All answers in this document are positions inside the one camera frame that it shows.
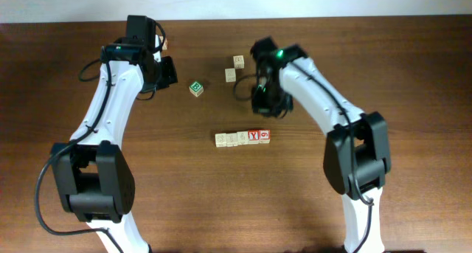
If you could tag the plain wooden block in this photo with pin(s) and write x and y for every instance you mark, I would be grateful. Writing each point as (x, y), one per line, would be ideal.
(164, 43)
(231, 140)

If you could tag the wooden block upper middle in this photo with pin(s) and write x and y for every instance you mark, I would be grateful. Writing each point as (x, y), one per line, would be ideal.
(238, 61)

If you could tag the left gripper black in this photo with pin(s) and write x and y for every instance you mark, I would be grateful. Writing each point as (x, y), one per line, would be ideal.
(170, 77)

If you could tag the red Y wooden block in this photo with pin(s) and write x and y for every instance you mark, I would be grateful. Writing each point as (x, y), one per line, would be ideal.
(253, 137)

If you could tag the blue bird picture block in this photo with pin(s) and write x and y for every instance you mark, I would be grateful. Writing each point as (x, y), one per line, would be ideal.
(264, 136)

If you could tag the wooden block below upper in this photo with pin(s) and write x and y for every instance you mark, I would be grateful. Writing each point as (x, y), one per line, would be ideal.
(230, 75)

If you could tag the wooden block blue side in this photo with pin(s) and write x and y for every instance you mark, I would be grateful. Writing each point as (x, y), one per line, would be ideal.
(220, 140)

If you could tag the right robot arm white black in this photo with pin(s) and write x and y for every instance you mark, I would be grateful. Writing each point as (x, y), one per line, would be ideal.
(357, 152)

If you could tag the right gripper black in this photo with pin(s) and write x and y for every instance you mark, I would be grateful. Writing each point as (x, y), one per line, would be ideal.
(259, 108)

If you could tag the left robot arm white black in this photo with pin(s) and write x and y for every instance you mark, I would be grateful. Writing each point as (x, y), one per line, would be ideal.
(93, 179)

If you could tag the green B wooden block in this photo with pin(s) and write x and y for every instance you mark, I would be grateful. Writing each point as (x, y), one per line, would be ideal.
(196, 88)

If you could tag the wooden block number four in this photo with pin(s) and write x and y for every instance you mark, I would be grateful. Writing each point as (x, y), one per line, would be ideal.
(242, 137)

